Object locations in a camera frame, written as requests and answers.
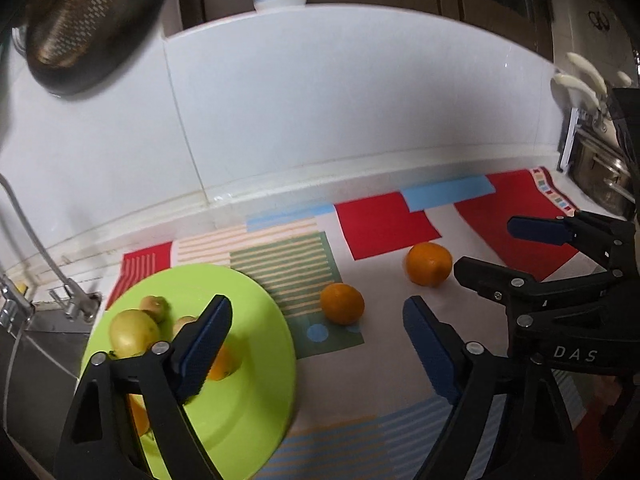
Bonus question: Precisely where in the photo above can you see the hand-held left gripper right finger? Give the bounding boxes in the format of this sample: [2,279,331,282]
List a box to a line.
[402,295,586,480]

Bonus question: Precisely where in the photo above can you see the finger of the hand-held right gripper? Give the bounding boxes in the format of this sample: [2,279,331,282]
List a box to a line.
[453,256,640,333]
[507,210,640,281]

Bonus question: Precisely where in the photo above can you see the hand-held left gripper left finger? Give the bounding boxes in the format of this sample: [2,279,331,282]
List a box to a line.
[52,294,233,480]

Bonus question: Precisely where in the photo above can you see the orange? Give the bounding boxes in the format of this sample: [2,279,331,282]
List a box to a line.
[320,283,365,325]
[207,345,243,382]
[405,242,453,287]

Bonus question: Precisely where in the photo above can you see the light green plate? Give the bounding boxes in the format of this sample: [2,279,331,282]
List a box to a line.
[80,263,298,480]

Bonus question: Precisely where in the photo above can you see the green fruit with orange blush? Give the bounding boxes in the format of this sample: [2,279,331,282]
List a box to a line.
[127,394,151,437]

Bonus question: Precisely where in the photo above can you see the person's right hand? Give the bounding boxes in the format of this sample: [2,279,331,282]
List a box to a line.
[595,375,633,441]

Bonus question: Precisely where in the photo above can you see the small tan-green fruit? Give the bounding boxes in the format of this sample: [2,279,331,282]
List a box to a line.
[139,296,171,323]

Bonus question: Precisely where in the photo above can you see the large yellow-green fruit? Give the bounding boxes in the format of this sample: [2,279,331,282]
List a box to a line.
[109,309,162,358]

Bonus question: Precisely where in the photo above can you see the stainless steel pot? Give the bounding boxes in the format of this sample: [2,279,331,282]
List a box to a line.
[570,130,633,216]

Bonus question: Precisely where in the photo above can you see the colourful patchwork mat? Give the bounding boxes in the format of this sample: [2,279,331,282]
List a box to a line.
[102,166,601,480]

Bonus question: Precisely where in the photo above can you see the gooseneck steel faucet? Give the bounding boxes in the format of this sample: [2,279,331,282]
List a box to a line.
[0,172,103,322]

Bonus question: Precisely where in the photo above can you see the stainless steel sink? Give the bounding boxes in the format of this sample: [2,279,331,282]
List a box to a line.
[0,310,96,461]

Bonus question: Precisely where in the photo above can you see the chrome lever faucet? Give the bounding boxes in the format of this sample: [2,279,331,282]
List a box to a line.
[0,272,36,336]

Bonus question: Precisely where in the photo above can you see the black frying pan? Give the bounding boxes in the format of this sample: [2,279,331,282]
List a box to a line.
[22,0,176,98]

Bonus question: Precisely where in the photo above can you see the metal colander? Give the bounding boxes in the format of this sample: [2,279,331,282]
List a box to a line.
[25,0,151,68]

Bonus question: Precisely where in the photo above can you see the cream knife handle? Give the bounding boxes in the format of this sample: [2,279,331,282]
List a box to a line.
[550,74,603,111]
[565,52,608,96]

